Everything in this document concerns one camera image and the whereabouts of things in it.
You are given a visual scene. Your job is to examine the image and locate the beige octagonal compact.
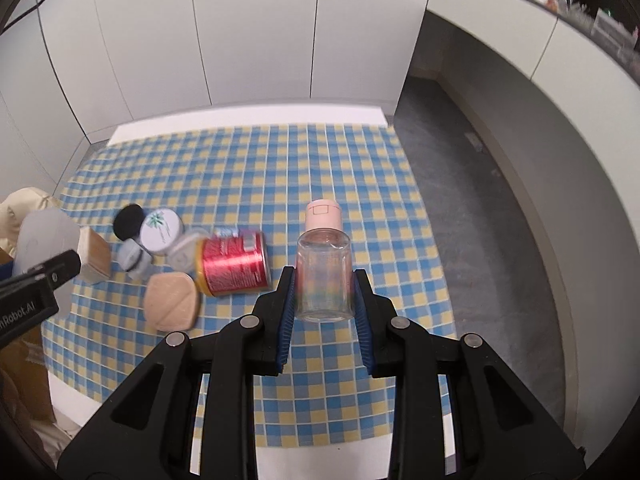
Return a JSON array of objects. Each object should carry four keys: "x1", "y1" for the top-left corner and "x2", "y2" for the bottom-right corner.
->
[{"x1": 144, "y1": 271, "x2": 201, "y2": 332}]

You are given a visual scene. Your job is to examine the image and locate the white panelled wardrobe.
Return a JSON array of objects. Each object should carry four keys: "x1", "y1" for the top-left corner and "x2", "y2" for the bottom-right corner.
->
[{"x1": 0, "y1": 0, "x2": 438, "y2": 146}]

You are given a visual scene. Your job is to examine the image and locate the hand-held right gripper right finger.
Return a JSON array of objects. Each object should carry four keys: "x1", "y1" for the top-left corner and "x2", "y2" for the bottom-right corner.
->
[{"x1": 352, "y1": 269, "x2": 586, "y2": 480}]

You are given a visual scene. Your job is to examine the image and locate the small clear jar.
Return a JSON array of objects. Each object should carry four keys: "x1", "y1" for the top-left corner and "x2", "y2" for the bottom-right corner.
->
[{"x1": 167, "y1": 227, "x2": 208, "y2": 273}]

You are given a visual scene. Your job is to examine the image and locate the cream padded chair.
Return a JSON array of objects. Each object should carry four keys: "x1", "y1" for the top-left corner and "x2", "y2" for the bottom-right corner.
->
[{"x1": 0, "y1": 187, "x2": 63, "y2": 256}]

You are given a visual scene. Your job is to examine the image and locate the clear drawer organizer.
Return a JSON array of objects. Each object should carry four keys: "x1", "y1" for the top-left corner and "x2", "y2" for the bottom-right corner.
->
[{"x1": 592, "y1": 10, "x2": 636, "y2": 51}]

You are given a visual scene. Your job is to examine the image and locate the blue yellow checked tablecloth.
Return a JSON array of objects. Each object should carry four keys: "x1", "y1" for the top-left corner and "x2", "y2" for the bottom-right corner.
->
[{"x1": 40, "y1": 121, "x2": 458, "y2": 448}]

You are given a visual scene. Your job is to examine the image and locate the clear bottle with pink cap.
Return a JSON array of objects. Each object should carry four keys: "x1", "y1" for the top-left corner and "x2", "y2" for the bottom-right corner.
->
[{"x1": 296, "y1": 199, "x2": 355, "y2": 323}]

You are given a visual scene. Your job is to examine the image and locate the frosted white capsule container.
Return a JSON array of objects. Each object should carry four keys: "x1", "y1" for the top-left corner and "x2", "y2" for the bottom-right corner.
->
[{"x1": 117, "y1": 237, "x2": 153, "y2": 281}]

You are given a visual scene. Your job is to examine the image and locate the black round disc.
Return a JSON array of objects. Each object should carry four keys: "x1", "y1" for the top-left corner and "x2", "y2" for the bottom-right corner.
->
[{"x1": 113, "y1": 203, "x2": 146, "y2": 241}]

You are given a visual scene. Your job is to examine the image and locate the red can with yellow lid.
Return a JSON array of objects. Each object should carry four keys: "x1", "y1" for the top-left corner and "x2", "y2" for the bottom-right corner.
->
[{"x1": 194, "y1": 227, "x2": 273, "y2": 298}]

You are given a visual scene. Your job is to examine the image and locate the pinkish white printed box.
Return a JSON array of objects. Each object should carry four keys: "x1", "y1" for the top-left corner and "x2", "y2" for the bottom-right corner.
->
[{"x1": 77, "y1": 226, "x2": 112, "y2": 283}]

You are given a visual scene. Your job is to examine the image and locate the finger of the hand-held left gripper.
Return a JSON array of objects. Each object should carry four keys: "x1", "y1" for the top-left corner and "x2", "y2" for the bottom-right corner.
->
[{"x1": 10, "y1": 251, "x2": 82, "y2": 288}]

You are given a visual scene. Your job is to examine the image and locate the translucent plastic case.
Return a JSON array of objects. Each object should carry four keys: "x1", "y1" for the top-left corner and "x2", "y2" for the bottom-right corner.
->
[{"x1": 11, "y1": 209, "x2": 82, "y2": 317}]

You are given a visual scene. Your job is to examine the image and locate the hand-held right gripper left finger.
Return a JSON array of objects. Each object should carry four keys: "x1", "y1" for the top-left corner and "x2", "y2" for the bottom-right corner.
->
[{"x1": 56, "y1": 266, "x2": 296, "y2": 480}]

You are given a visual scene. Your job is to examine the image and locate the white round jar palm print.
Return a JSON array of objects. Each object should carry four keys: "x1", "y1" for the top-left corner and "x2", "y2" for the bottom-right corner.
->
[{"x1": 139, "y1": 208, "x2": 185, "y2": 257}]

